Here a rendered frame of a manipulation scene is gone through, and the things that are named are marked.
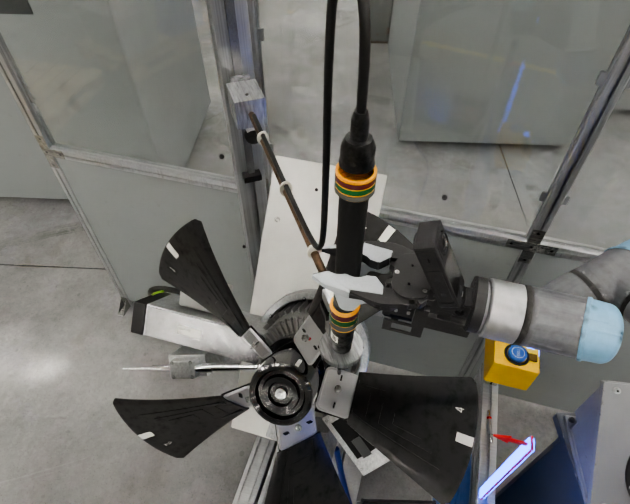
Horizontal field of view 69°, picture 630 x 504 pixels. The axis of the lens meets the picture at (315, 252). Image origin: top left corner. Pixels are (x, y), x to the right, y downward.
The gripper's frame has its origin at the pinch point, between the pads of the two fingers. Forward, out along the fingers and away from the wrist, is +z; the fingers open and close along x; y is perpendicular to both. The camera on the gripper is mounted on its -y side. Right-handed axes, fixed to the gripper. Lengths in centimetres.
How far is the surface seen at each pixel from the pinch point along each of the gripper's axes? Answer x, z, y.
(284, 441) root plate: -9.5, 4.8, 44.2
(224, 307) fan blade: 5.3, 20.8, 26.5
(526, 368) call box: 22, -41, 48
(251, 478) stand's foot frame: 6, 28, 148
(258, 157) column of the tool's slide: 58, 34, 33
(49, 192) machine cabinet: 125, 209, 146
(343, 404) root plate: -2.4, -4.7, 37.0
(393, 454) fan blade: -7.9, -15.2, 39.0
